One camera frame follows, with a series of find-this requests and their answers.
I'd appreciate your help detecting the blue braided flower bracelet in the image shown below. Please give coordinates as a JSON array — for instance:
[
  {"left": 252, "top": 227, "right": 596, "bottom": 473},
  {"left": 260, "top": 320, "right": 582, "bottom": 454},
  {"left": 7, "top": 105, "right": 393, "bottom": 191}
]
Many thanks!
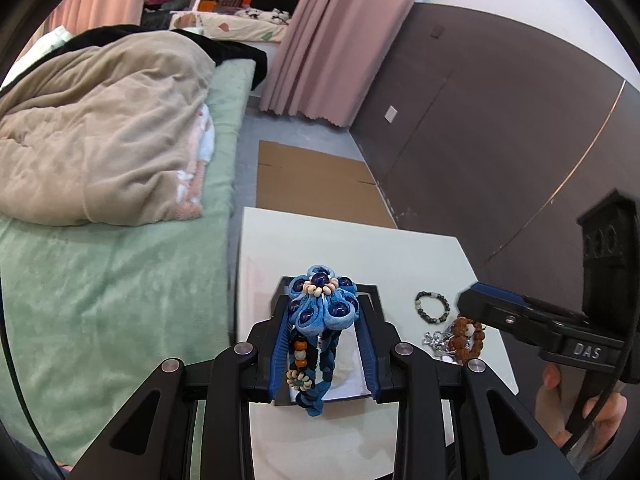
[{"left": 285, "top": 263, "right": 362, "bottom": 417}]

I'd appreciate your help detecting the black jewelry box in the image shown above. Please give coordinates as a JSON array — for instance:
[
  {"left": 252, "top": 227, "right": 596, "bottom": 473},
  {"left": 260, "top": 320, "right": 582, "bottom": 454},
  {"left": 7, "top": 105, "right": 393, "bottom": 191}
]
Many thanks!
[{"left": 248, "top": 276, "right": 402, "bottom": 416}]

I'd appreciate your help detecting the right hand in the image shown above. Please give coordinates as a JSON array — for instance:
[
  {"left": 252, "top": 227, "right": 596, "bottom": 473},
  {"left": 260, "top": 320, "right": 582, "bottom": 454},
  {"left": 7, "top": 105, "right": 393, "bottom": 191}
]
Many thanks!
[{"left": 535, "top": 364, "right": 627, "bottom": 457}]

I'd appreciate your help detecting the flattened cardboard sheet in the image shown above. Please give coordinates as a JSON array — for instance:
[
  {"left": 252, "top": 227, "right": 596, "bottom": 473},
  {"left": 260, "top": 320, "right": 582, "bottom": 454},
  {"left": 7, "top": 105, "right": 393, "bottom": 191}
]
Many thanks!
[{"left": 256, "top": 141, "right": 396, "bottom": 229}]

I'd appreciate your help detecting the green bed mattress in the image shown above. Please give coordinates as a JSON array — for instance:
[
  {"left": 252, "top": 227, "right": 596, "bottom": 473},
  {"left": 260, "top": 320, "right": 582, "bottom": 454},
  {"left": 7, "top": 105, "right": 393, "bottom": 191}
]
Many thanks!
[{"left": 1, "top": 60, "right": 255, "bottom": 464}]

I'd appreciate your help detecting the beige quilt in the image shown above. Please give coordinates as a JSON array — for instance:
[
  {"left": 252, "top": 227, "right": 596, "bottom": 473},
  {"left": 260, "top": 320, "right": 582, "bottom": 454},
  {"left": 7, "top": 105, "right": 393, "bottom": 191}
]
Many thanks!
[{"left": 1, "top": 32, "right": 216, "bottom": 226}]

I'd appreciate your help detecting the black clothing on bed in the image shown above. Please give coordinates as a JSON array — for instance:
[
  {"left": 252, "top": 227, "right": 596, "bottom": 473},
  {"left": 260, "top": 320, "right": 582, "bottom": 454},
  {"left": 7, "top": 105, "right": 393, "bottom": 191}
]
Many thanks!
[{"left": 49, "top": 23, "right": 269, "bottom": 91}]

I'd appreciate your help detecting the floral patterned bedding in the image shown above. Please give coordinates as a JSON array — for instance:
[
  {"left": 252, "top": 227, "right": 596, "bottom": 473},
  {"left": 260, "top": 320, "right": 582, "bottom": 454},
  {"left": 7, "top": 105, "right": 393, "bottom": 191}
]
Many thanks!
[{"left": 169, "top": 8, "right": 291, "bottom": 44}]

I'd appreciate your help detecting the black cable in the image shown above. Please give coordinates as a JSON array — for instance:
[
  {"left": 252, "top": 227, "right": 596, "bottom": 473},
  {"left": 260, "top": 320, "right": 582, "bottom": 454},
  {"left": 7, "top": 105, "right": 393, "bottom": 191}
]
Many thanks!
[{"left": 560, "top": 253, "right": 640, "bottom": 458}]

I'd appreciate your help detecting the large brown seed bead bracelet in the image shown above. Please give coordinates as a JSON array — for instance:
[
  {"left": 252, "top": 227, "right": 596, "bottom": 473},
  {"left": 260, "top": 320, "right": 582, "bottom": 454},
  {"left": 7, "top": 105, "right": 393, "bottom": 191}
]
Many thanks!
[{"left": 447, "top": 315, "right": 487, "bottom": 365}]

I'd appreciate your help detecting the black green stone bead bracelet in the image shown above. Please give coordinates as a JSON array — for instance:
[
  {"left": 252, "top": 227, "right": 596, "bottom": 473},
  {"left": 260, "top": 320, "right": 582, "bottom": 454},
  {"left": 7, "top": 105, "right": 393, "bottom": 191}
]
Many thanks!
[{"left": 413, "top": 289, "right": 452, "bottom": 325}]

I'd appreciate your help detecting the white wall switch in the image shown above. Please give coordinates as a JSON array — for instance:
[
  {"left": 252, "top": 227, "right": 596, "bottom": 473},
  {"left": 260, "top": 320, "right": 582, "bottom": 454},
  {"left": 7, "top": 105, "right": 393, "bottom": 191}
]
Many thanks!
[{"left": 384, "top": 105, "right": 397, "bottom": 124}]

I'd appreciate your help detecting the pink curtain near wall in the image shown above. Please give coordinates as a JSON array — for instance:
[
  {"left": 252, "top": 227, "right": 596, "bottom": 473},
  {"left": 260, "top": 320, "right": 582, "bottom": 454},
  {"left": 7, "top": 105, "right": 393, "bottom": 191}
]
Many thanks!
[{"left": 260, "top": 0, "right": 414, "bottom": 128}]

